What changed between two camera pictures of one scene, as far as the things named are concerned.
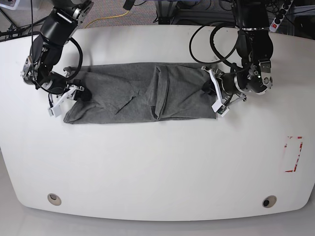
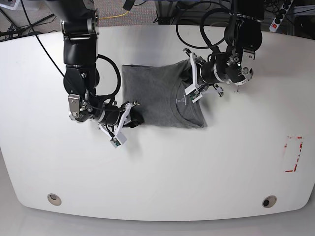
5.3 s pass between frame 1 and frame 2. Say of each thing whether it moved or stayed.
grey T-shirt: moved
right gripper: moved
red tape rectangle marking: stayed
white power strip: stayed
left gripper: moved
